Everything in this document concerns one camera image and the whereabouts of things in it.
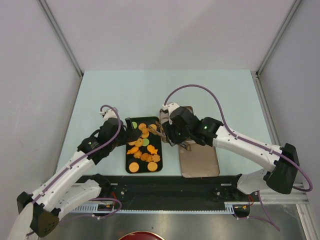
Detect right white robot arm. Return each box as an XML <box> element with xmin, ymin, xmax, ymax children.
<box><xmin>159</xmin><ymin>103</ymin><xmax>300</xmax><ymax>201</ymax></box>

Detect purple cable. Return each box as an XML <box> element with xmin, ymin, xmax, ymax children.
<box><xmin>163</xmin><ymin>84</ymin><xmax>314</xmax><ymax>232</ymax></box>
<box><xmin>24</xmin><ymin>104</ymin><xmax>123</xmax><ymax>237</ymax></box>

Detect white cable duct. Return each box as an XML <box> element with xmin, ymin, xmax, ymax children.
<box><xmin>71</xmin><ymin>200</ymin><xmax>251</xmax><ymax>215</ymax></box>

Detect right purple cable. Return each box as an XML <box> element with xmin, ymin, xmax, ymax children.
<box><xmin>163</xmin><ymin>84</ymin><xmax>314</xmax><ymax>232</ymax></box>

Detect flower shaped orange cookie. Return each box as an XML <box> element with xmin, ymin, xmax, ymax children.
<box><xmin>151</xmin><ymin>154</ymin><xmax>161</xmax><ymax>163</ymax></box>

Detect light green round cookie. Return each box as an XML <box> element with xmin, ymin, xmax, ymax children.
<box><xmin>132</xmin><ymin>122</ymin><xmax>138</xmax><ymax>129</ymax></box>

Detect metal tongs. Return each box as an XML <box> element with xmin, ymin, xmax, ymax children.
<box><xmin>147</xmin><ymin>126</ymin><xmax>191</xmax><ymax>151</ymax></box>

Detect square cookie tin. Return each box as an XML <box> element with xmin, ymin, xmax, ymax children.
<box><xmin>159</xmin><ymin>106</ymin><xmax>194</xmax><ymax>144</ymax></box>

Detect fish shaped orange cookie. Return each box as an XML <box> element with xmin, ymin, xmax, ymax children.
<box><xmin>147</xmin><ymin>144</ymin><xmax>158</xmax><ymax>155</ymax></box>

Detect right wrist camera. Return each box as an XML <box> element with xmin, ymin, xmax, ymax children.
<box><xmin>161</xmin><ymin>102</ymin><xmax>180</xmax><ymax>125</ymax></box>

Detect red round object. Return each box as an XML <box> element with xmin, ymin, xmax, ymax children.
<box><xmin>119</xmin><ymin>231</ymin><xmax>164</xmax><ymax>240</ymax></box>

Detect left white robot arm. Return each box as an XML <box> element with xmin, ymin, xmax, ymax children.
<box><xmin>8</xmin><ymin>117</ymin><xmax>142</xmax><ymax>240</ymax></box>

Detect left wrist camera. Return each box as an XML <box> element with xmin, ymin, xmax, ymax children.
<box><xmin>99</xmin><ymin>109</ymin><xmax>118</xmax><ymax>121</ymax></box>

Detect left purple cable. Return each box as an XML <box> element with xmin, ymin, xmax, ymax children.
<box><xmin>24</xmin><ymin>104</ymin><xmax>123</xmax><ymax>237</ymax></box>

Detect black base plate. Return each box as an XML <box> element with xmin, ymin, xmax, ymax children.
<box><xmin>77</xmin><ymin>174</ymin><xmax>259</xmax><ymax>209</ymax></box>

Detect square tin lid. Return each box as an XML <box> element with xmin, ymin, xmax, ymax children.
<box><xmin>178</xmin><ymin>142</ymin><xmax>220</xmax><ymax>178</ymax></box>

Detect black cookie tray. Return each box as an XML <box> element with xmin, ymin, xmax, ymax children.
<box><xmin>125</xmin><ymin>116</ymin><xmax>163</xmax><ymax>174</ymax></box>

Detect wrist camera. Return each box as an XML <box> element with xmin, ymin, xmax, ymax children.
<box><xmin>99</xmin><ymin>109</ymin><xmax>118</xmax><ymax>121</ymax></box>
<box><xmin>161</xmin><ymin>102</ymin><xmax>180</xmax><ymax>125</ymax></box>

